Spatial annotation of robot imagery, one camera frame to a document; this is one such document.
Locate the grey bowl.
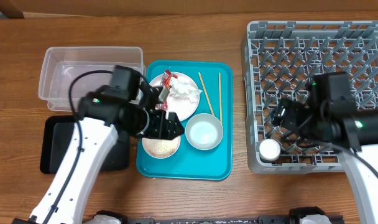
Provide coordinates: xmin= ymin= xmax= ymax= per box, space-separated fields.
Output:
xmin=185 ymin=113 xmax=224 ymax=151

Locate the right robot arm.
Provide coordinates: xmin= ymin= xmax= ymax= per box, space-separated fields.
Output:
xmin=271 ymin=72 xmax=378 ymax=223

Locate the white cup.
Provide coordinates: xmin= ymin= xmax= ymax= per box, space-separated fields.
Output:
xmin=259 ymin=139 xmax=280 ymax=162

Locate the large pink plate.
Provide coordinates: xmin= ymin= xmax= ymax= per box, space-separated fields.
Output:
xmin=165 ymin=72 xmax=200 ymax=121

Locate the wooden chopstick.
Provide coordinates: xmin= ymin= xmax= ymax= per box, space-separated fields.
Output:
xmin=198 ymin=72 xmax=214 ymax=116
xmin=218 ymin=73 xmax=223 ymax=124

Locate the black plastic tray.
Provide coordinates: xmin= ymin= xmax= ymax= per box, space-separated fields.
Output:
xmin=40 ymin=115 xmax=130 ymax=174

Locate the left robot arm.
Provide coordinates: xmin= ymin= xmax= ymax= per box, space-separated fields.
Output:
xmin=26 ymin=65 xmax=185 ymax=223

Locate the small pink bowl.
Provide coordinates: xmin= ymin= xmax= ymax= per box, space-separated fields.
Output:
xmin=142 ymin=136 xmax=181 ymax=159

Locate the teal serving tray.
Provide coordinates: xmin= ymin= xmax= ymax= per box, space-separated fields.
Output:
xmin=136 ymin=60 xmax=233 ymax=180

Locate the grey dishwasher rack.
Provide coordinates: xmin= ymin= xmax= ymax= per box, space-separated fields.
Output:
xmin=242 ymin=21 xmax=378 ymax=174

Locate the red snack wrapper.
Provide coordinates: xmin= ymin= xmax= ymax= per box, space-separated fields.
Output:
xmin=156 ymin=70 xmax=178 ymax=110

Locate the white tissue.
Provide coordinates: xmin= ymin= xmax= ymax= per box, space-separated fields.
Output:
xmin=170 ymin=78 xmax=202 ymax=103

